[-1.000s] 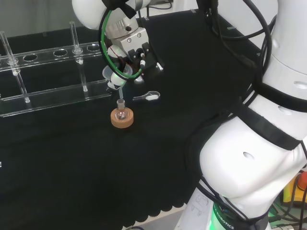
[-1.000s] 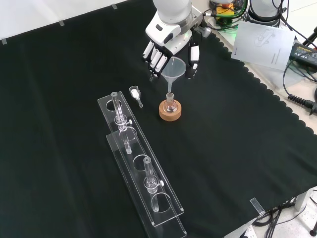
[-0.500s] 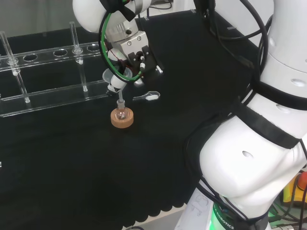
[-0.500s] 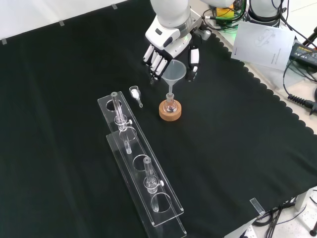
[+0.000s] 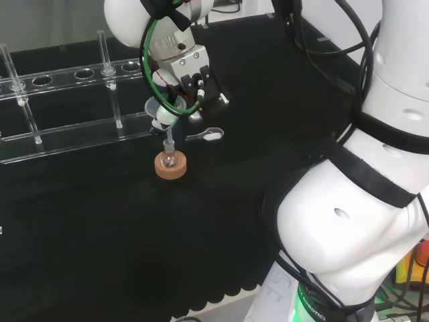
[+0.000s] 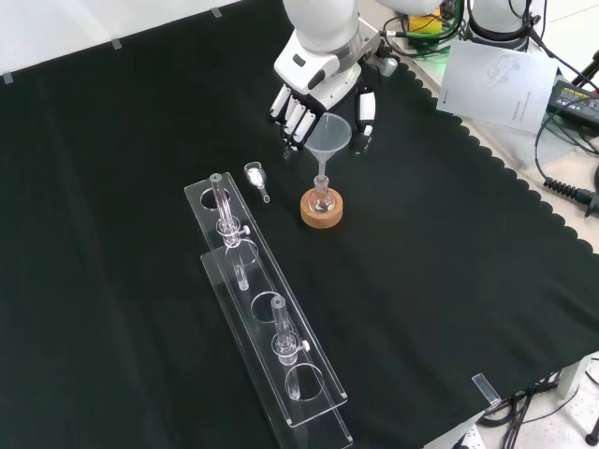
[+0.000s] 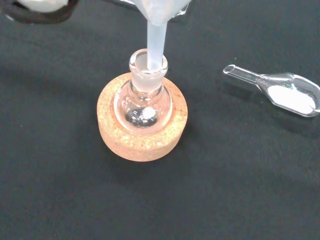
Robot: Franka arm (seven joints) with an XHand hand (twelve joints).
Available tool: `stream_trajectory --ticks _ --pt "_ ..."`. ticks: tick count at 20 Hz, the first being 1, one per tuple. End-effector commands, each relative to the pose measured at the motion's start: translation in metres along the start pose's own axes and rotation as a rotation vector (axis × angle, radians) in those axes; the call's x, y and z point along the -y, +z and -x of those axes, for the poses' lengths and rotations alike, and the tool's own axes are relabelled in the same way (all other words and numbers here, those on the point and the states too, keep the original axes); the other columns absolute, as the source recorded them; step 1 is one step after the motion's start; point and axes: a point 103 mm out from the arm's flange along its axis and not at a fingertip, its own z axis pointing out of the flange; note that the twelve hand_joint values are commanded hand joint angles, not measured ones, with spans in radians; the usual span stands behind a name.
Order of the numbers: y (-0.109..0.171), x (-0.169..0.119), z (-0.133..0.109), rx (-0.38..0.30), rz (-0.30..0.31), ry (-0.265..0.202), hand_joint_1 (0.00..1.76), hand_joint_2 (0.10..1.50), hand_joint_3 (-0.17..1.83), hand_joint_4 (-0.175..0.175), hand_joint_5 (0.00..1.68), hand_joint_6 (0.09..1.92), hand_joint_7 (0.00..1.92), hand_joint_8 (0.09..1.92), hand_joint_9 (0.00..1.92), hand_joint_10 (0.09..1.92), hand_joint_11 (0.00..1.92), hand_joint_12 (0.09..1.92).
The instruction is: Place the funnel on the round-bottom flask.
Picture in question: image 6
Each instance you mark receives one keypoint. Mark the clear plastic funnel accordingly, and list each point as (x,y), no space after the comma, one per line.
(330,135)

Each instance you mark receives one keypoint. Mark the black power adapter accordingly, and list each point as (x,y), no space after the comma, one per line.
(578,100)

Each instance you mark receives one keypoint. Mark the black cloth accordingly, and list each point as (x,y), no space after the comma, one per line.
(421,280)

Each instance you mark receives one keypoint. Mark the wrist camera with silver mount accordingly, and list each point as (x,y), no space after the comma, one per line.
(386,63)

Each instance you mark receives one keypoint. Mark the white table leg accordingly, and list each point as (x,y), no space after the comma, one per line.
(578,374)

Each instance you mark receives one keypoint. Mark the glass weighing funnel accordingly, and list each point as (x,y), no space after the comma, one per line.
(255,178)

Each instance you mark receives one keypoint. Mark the small glass round-bottom flask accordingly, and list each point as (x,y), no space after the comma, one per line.
(322,198)

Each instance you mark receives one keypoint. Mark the clear tape strip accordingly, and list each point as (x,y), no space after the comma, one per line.
(486,388)

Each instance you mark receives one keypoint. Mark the grey tape strip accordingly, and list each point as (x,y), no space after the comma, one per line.
(7,78)
(117,45)
(216,12)

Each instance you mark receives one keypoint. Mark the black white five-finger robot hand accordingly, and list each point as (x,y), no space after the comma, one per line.
(309,70)

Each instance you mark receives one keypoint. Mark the clear acrylic funnel stand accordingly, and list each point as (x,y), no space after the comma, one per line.
(281,355)

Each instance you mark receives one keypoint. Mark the pale printed booklet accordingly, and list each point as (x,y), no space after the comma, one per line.
(496,89)

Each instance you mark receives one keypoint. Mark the yellow stop button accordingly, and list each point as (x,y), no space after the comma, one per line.
(423,24)

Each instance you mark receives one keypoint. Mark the black tripod leg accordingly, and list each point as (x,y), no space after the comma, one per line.
(587,70)

